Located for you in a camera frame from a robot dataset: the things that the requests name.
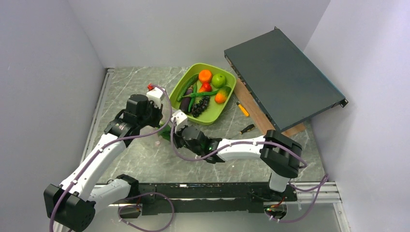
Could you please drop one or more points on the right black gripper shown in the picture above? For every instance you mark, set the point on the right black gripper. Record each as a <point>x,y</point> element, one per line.
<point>177,135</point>

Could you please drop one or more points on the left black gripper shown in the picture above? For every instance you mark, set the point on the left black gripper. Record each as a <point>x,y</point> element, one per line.
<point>158,112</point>

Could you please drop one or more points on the white green toy leek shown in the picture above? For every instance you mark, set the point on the white green toy leek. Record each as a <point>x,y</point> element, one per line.
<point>165,133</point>

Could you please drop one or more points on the clear zip top bag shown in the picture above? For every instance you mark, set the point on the clear zip top bag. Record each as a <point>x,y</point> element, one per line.
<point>158,140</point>

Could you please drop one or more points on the green plastic tray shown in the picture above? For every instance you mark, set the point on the green plastic tray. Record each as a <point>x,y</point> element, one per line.
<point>214,110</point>

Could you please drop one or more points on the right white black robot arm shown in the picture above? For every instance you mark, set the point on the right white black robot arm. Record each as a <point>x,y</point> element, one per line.
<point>280,153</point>

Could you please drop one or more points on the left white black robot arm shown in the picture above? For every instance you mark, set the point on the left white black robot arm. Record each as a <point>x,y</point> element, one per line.
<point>74,202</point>

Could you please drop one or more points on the black toy grapes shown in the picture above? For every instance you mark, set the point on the black toy grapes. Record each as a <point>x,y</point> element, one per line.
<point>200,107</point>

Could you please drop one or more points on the purple toy eggplant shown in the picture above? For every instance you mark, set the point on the purple toy eggplant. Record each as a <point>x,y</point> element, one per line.
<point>185,101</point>

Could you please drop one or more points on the yellow green toy mango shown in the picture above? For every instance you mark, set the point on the yellow green toy mango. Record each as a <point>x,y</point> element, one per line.
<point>222,95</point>

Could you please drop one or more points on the red toy pepper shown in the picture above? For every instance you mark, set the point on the red toy pepper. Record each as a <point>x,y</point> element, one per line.
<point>205,87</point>

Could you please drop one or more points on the green toy cucumber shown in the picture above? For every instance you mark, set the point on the green toy cucumber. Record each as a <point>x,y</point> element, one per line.
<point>192,80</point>

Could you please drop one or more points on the green toy apple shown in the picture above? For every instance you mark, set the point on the green toy apple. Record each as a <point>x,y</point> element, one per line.
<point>218,80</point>

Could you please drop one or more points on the orange toy fruit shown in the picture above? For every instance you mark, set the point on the orange toy fruit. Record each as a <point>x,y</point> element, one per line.
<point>205,76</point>

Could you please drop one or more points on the brown wooden board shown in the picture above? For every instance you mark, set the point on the brown wooden board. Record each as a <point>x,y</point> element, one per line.
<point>259,118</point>

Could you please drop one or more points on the dark rack server chassis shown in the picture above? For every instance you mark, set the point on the dark rack server chassis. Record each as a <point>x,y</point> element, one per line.
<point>288,88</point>

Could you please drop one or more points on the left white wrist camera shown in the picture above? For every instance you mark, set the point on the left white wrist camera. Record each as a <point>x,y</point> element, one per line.
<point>156,95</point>

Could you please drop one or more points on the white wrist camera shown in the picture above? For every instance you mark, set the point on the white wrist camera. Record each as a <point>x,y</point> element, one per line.
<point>179,120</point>
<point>156,95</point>

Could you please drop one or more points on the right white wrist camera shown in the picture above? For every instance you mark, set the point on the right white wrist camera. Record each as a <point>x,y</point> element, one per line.
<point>179,120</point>

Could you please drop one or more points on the black handled screwdriver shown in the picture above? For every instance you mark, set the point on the black handled screwdriver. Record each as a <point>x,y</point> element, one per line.
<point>244,130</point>

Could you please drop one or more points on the yellow handled screwdriver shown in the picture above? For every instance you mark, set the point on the yellow handled screwdriver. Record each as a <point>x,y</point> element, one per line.
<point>243,110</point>

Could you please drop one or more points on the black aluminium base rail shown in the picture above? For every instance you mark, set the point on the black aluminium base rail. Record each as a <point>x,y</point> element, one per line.
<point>252,197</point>

